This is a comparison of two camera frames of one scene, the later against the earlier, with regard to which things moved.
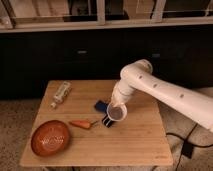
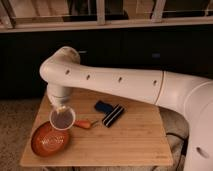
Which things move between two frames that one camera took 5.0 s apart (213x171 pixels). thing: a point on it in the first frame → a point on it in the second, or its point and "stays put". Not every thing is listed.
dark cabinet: (29, 60) stays put
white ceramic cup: (117, 113) → (63, 119)
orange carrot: (83, 124) stays put
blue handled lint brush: (102, 106) stays put
